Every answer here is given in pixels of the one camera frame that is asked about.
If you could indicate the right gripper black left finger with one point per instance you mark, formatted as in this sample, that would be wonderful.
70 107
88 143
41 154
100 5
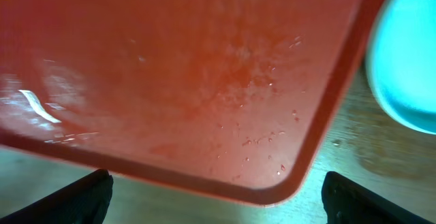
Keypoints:
85 201

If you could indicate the red plastic tray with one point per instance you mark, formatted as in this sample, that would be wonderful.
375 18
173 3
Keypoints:
229 99

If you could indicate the light blue plate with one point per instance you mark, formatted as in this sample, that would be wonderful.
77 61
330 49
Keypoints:
400 62

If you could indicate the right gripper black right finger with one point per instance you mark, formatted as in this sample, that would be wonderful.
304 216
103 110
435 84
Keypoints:
346 202

